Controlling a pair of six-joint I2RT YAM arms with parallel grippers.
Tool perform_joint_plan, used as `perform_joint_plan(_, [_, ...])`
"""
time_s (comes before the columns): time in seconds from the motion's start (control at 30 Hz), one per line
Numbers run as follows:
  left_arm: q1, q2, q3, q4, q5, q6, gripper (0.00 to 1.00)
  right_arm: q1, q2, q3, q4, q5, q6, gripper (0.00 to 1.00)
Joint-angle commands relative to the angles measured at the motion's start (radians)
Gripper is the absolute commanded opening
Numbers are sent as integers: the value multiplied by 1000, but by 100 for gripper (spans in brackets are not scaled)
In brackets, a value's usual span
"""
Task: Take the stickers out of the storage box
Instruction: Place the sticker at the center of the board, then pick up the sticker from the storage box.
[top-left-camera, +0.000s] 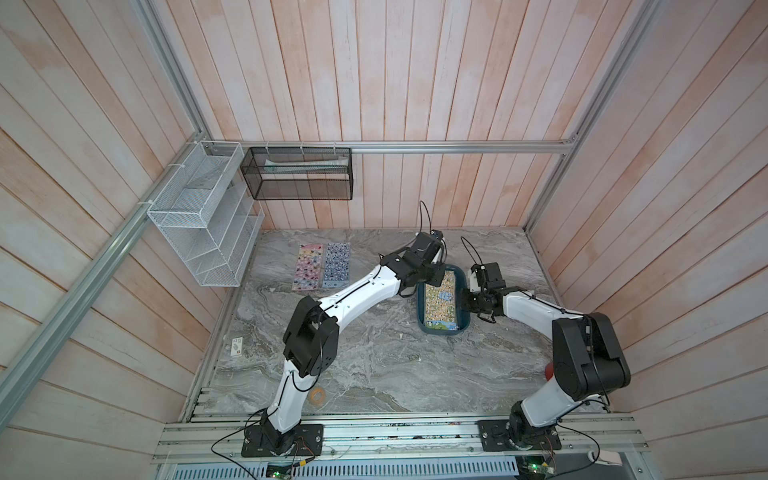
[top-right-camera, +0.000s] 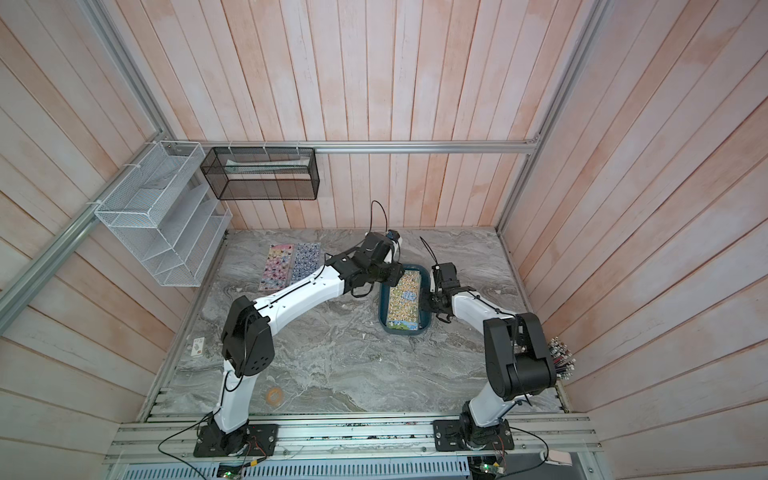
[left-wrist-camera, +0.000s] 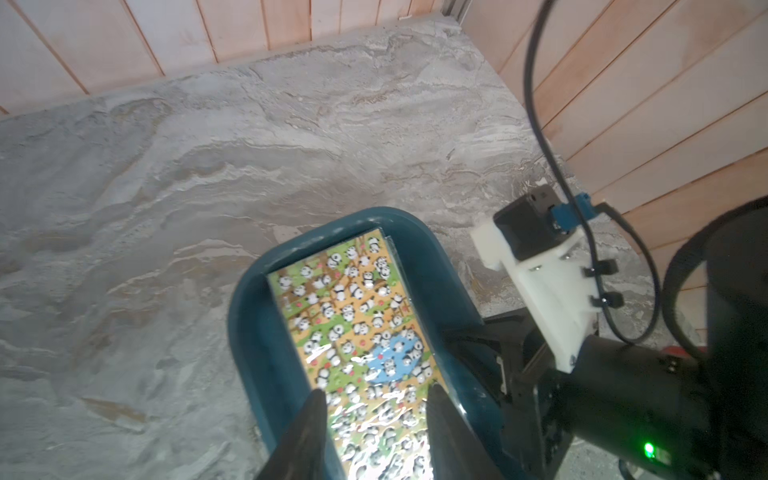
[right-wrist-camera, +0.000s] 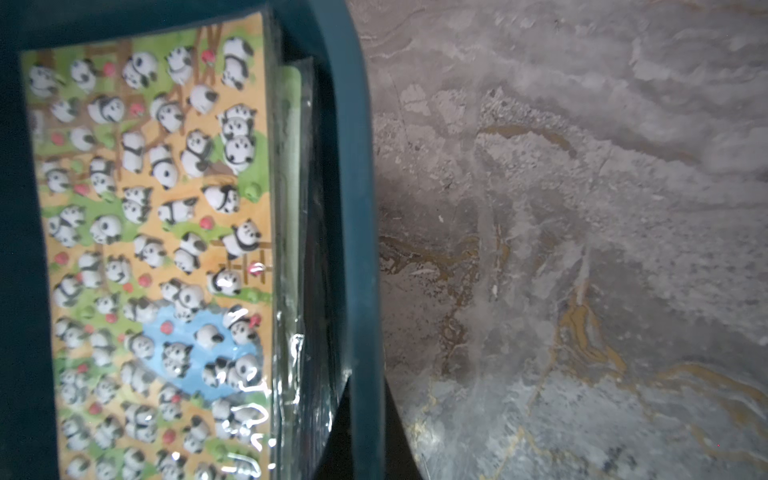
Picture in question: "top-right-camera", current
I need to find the small white card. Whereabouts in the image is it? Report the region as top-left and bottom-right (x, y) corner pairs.
(190, 337), (205, 357)

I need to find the pink sticker sheet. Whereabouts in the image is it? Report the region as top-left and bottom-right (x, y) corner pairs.
(259, 244), (295, 292)

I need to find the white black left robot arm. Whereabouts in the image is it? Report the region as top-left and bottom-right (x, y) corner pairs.
(193, 230), (404, 458)

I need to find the black wire mesh basket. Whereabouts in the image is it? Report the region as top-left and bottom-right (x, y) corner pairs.
(201, 146), (320, 201)

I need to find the aluminium frame bar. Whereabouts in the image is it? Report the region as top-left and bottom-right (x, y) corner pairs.
(164, 140), (538, 154)

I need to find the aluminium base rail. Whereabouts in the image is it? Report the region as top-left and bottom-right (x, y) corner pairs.
(104, 413), (602, 464)

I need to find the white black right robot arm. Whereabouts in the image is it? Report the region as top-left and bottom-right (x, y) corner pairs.
(424, 262), (557, 452)

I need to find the teal plastic storage box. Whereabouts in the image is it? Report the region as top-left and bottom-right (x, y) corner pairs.
(378, 264), (431, 336)

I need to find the yellow animal sticker sheet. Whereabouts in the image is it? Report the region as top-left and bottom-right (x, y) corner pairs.
(385, 270), (421, 331)

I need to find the white wire mesh shelf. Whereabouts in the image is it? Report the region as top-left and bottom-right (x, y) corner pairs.
(96, 141), (232, 288)

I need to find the red cup of pencils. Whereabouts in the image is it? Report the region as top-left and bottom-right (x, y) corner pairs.
(548, 337), (576, 381)

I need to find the blue penguin sticker sheet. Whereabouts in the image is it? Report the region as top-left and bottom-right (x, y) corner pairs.
(290, 243), (322, 285)

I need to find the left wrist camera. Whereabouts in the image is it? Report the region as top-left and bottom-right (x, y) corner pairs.
(384, 230), (402, 263)

